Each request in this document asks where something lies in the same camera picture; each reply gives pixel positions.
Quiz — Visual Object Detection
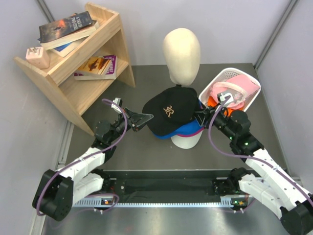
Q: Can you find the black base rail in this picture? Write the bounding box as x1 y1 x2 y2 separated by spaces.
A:
97 168 247 204

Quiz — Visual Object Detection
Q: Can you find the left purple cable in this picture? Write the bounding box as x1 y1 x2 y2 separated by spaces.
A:
36 98 128 216

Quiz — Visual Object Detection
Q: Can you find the blue cap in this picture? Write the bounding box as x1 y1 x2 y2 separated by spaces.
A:
143 98 201 139

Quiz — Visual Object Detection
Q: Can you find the beige mannequin head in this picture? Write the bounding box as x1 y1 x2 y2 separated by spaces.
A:
163 28 201 86

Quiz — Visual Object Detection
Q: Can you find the white perforated basket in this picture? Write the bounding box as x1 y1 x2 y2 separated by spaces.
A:
199 68 261 111

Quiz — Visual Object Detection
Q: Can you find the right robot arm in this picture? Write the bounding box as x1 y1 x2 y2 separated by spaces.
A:
194 106 313 235

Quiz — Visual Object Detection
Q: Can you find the wooden shelf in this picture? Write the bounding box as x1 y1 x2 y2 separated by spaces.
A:
14 2 135 135

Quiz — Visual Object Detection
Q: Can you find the white slotted cable duct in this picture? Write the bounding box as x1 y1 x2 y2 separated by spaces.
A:
73 196 249 210

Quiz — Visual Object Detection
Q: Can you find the light pink cap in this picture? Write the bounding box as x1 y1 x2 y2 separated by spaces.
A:
210 75 261 110

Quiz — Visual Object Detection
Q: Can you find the orange cap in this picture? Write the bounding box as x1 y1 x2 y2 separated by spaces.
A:
207 96 245 116

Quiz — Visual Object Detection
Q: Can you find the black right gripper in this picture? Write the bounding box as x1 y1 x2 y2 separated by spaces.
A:
193 102 236 141

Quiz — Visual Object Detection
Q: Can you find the pink power adapter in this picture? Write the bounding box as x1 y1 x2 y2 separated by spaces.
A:
25 47 50 69

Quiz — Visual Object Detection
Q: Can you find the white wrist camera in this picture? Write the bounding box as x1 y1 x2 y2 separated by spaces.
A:
111 97 122 114
217 91 234 107

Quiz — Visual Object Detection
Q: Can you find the black cap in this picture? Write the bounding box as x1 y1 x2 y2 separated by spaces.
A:
142 86 200 137

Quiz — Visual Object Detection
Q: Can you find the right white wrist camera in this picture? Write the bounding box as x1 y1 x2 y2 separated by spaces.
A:
217 91 234 107

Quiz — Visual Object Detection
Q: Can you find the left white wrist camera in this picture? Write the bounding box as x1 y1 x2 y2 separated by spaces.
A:
111 97 122 114

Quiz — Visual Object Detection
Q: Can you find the orange purple book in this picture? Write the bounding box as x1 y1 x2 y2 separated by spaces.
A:
73 55 118 81

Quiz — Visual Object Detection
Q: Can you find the dark cover paperback book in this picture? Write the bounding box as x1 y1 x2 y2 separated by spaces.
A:
38 11 99 50

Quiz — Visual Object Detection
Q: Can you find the blue cover book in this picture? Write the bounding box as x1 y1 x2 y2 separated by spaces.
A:
51 38 85 57

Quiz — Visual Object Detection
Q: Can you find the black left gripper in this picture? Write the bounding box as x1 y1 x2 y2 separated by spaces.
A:
108 107 154 142

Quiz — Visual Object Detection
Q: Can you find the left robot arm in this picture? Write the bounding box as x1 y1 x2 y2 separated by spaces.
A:
32 108 154 221

